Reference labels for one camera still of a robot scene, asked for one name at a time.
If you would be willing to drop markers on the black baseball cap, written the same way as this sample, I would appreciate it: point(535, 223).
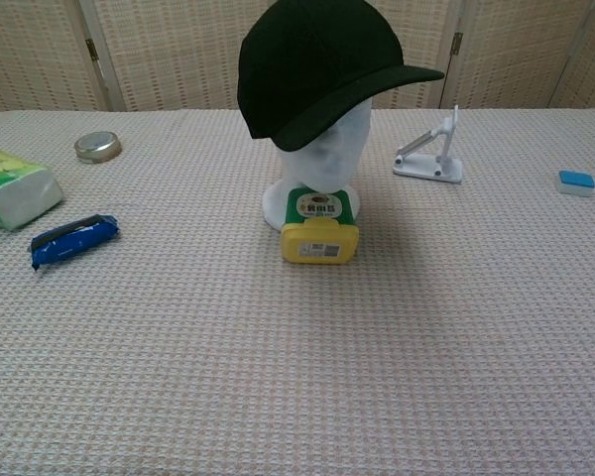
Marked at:
point(307, 64)

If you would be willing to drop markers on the white foam mannequin head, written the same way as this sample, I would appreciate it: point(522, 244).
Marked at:
point(337, 154)

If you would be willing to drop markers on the green yellow plastic container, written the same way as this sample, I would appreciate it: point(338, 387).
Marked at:
point(319, 233)

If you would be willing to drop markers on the checkered woven tablecloth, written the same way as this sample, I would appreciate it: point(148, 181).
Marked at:
point(228, 357)

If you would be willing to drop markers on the white folding phone stand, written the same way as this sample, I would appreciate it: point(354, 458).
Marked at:
point(434, 158)

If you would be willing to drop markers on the round metal jar lid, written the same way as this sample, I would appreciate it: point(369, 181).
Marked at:
point(98, 145)

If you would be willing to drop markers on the blue snack packet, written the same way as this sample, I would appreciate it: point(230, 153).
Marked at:
point(72, 240)

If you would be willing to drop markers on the woven folding screen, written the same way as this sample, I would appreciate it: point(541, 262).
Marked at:
point(154, 49)

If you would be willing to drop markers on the blue white eraser block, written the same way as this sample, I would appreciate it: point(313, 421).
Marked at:
point(576, 182)

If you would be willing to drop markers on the green tissue pack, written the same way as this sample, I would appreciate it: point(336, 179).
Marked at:
point(15, 191)

